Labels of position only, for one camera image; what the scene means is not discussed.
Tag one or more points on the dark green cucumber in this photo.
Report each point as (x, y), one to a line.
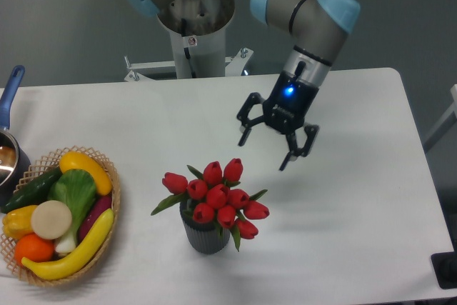
(34, 192)

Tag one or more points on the woven wicker basket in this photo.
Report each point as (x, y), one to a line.
(40, 166)

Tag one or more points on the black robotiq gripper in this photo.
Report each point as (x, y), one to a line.
(291, 105)

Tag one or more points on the white frame at right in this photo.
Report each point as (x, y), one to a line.
(444, 123)

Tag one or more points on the blue handled saucepan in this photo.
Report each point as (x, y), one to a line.
(14, 161)

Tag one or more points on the yellow banana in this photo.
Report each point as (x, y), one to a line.
(79, 257)

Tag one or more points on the beige round disc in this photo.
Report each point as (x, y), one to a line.
(51, 219)

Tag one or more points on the dark grey ribbed vase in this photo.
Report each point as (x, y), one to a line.
(204, 238)

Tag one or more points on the red tulip bouquet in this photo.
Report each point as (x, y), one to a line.
(215, 197)

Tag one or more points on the black device at edge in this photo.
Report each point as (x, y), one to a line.
(444, 266)

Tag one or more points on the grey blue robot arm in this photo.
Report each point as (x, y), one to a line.
(320, 28)

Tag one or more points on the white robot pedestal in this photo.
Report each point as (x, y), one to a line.
(197, 31)

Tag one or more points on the yellow bell pepper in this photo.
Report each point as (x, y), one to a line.
(17, 223)

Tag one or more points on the purple eggplant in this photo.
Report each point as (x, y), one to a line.
(100, 205)

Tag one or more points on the orange fruit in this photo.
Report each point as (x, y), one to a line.
(34, 248)

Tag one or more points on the green bok choy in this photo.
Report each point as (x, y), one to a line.
(76, 189)

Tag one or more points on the yellow squash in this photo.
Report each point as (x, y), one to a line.
(78, 160)

